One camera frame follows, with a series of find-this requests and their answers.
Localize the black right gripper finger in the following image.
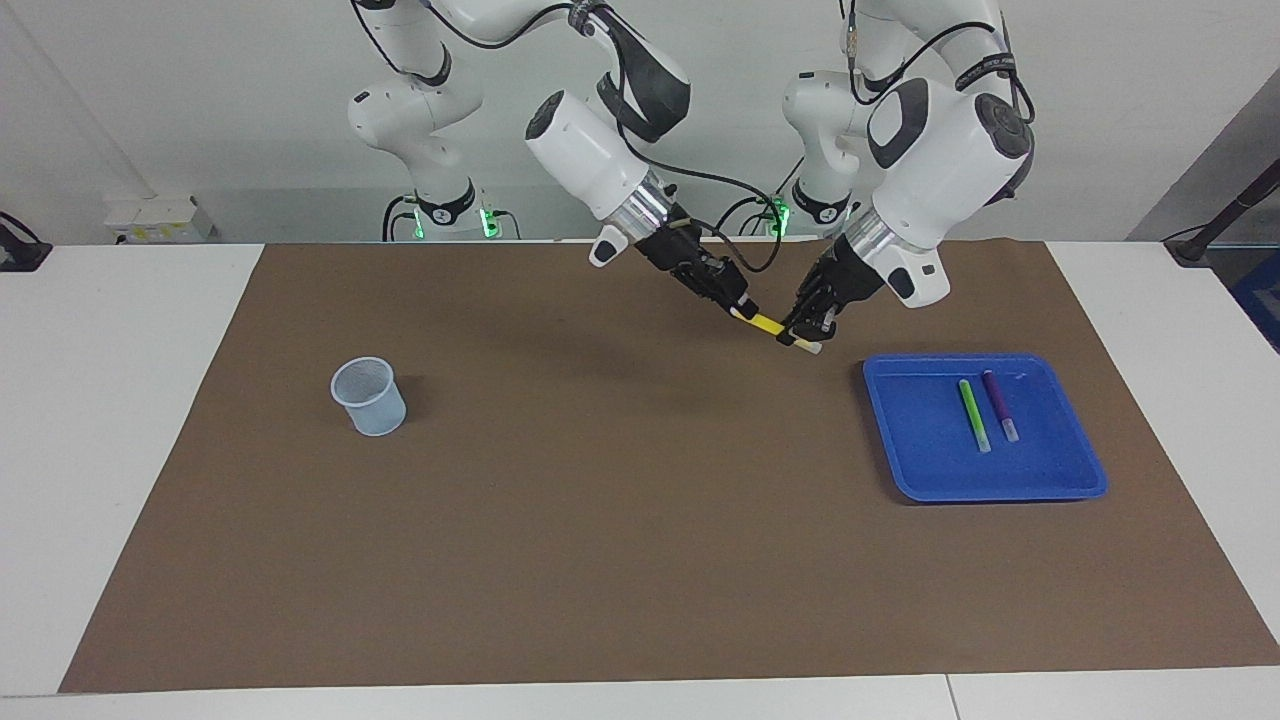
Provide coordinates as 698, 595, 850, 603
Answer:
698, 260, 753, 308
688, 283, 761, 323

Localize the yellow pen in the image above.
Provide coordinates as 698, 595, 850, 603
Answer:
730, 307, 823, 356

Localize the green pen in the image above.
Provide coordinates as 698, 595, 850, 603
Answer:
957, 378, 993, 454

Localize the purple pen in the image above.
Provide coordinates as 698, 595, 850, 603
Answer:
981, 370, 1021, 443

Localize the blue plastic tray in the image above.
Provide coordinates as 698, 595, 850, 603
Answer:
862, 352, 1109, 503

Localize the brown table mat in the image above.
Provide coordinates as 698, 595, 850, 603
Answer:
58, 238, 1280, 694

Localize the black stand leg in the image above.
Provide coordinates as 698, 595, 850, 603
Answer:
1163, 160, 1280, 266

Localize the pale blue mesh pen cup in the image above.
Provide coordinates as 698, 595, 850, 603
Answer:
330, 357, 408, 437

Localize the blue box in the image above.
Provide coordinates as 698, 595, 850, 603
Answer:
1232, 250, 1280, 353

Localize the black table clamp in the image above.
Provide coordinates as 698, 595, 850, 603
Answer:
0, 212, 53, 273

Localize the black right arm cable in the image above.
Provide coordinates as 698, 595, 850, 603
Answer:
350, 0, 786, 276

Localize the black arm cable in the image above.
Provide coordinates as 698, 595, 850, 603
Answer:
843, 0, 1036, 126
350, 0, 786, 276

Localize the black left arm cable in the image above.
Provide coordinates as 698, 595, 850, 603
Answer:
843, 0, 1036, 126

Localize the white wall outlet box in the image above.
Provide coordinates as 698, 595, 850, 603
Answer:
105, 195, 216, 244

